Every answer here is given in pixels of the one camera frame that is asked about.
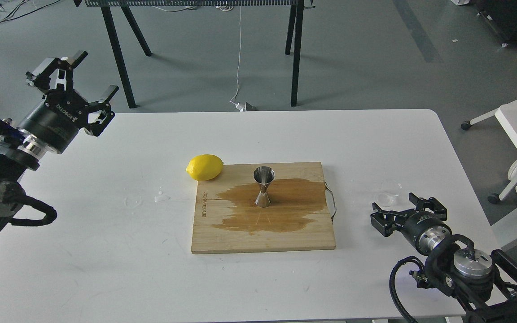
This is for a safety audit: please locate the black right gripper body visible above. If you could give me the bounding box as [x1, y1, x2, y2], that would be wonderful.
[400, 211, 452, 256]

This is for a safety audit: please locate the black metal table frame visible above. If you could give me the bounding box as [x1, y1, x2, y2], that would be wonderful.
[74, 0, 314, 110]

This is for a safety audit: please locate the yellow lemon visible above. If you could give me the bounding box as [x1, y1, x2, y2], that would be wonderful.
[185, 155, 224, 181]

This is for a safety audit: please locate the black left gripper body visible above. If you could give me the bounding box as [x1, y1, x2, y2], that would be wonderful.
[17, 92, 88, 154]

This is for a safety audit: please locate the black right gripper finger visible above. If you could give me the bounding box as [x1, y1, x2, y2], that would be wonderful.
[371, 203, 410, 237]
[408, 193, 447, 221]

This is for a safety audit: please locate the wooden cutting board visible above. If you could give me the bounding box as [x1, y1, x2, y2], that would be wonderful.
[191, 161, 336, 255]

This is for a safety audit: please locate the clear plastic measuring cup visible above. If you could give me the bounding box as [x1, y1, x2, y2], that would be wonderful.
[375, 179, 403, 207]

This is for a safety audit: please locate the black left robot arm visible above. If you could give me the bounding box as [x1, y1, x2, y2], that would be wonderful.
[0, 51, 118, 231]

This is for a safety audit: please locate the white hanging cable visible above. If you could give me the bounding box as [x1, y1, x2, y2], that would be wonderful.
[229, 6, 257, 112]

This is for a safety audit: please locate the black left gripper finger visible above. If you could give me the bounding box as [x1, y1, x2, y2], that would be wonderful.
[26, 51, 88, 101]
[81, 85, 119, 137]

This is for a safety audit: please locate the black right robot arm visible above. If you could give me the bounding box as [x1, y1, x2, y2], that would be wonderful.
[371, 193, 517, 323]

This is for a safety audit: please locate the steel double jigger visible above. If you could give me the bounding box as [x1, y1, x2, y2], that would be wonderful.
[253, 166, 275, 207]

